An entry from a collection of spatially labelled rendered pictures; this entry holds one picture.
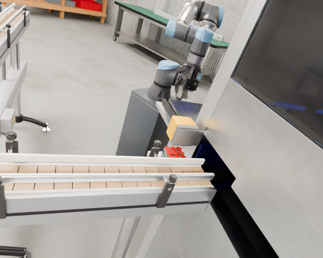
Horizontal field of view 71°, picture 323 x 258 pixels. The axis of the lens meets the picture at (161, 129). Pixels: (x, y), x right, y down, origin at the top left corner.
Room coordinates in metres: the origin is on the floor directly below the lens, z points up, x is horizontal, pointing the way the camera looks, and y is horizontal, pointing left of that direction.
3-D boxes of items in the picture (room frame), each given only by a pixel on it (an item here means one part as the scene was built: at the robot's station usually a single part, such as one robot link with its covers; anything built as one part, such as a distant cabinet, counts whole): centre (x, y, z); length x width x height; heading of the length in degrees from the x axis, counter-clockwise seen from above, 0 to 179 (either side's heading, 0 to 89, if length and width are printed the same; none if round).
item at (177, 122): (0.66, -0.06, 1.00); 0.08 x 0.07 x 0.07; 28
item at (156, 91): (1.35, 0.09, 0.84); 0.15 x 0.15 x 0.10
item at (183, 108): (0.98, -0.18, 0.90); 0.34 x 0.26 x 0.04; 27
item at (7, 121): (0.99, 0.83, 0.50); 0.12 x 0.05 x 0.09; 28
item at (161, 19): (5.23, 0.55, 0.49); 2.70 x 1.08 x 0.97; 59
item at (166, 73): (1.35, 0.08, 0.96); 0.13 x 0.12 x 0.14; 89
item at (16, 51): (1.51, 1.18, 0.46); 0.09 x 0.09 x 0.77; 28
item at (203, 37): (1.10, -0.04, 1.22); 0.09 x 0.08 x 0.11; 179
